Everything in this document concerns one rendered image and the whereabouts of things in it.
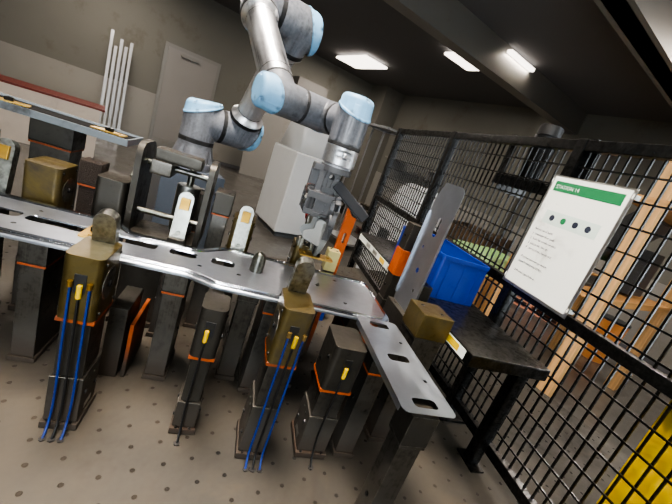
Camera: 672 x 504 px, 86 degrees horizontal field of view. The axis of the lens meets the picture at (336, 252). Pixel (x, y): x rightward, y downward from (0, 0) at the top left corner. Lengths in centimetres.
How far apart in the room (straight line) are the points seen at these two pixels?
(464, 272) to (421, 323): 30
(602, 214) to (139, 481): 105
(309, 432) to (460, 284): 57
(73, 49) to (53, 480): 869
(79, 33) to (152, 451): 870
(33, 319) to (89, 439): 28
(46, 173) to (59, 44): 819
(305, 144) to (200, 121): 341
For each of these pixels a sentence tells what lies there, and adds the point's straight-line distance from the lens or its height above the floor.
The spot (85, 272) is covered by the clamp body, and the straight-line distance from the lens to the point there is 69.
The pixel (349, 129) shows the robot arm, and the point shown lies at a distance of 79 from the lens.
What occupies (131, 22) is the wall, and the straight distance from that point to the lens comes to 921.
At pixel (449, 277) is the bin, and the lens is 106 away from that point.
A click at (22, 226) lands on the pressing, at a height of 100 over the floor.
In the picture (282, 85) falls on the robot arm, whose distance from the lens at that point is 82.
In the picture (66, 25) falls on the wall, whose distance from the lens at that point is 919.
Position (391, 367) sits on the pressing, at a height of 100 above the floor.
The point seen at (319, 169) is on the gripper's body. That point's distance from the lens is 80.
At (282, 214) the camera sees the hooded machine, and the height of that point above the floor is 32.
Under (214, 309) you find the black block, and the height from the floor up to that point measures 99.
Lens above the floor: 133
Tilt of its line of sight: 15 degrees down
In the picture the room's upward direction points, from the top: 20 degrees clockwise
